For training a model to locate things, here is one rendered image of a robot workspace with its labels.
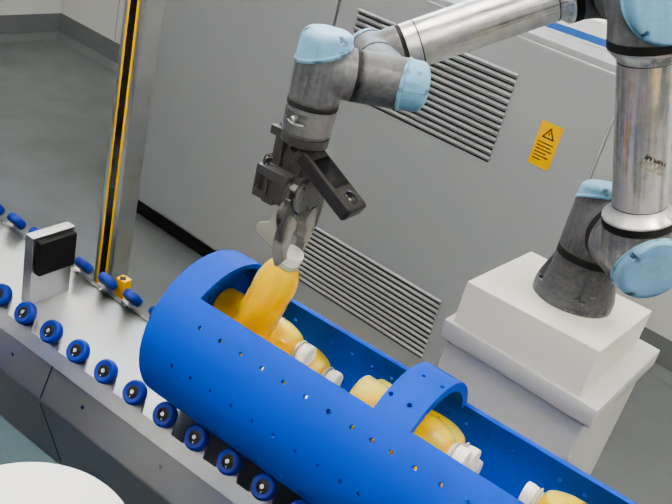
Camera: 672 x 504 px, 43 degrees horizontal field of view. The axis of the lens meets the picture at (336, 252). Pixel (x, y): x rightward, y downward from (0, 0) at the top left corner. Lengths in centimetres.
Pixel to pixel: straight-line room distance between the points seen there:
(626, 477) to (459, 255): 108
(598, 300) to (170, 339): 75
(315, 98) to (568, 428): 75
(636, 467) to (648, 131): 233
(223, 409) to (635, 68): 80
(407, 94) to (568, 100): 154
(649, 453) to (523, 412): 207
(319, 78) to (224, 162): 246
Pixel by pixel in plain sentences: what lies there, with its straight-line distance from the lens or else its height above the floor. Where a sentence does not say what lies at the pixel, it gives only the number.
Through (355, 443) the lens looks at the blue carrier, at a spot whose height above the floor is 116.
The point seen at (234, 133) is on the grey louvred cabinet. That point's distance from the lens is 357.
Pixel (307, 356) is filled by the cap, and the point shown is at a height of 112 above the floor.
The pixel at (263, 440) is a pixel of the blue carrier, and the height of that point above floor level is 109.
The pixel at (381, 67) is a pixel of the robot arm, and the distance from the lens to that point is 122.
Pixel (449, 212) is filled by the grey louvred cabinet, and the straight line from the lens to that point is 298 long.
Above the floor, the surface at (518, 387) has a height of 110.
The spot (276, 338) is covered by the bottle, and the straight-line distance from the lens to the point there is 146.
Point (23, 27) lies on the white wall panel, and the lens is 645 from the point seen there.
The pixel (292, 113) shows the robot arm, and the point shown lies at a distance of 123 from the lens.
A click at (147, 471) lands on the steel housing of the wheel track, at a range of 158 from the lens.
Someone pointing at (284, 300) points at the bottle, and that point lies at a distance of 135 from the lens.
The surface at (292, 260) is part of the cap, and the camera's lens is 132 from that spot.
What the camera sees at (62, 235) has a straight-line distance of 177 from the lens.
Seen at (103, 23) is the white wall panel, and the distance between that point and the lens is 624.
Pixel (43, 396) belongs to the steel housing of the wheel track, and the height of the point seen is 85.
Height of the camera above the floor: 195
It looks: 28 degrees down
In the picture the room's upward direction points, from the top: 15 degrees clockwise
